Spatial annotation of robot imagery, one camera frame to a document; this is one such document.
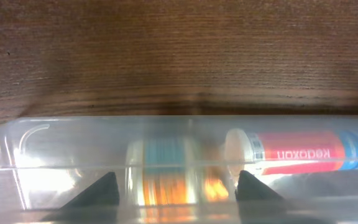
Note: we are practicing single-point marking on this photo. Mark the clear plastic container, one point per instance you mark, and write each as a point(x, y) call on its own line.
point(46, 162)

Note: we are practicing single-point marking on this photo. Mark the orange tablet tube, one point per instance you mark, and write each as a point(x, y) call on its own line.
point(291, 153)

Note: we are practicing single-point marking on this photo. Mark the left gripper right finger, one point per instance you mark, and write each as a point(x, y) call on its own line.
point(250, 188)

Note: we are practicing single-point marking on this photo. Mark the small gold-capped jar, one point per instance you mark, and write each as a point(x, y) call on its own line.
point(174, 171)

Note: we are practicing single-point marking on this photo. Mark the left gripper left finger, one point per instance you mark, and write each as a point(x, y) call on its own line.
point(104, 192)

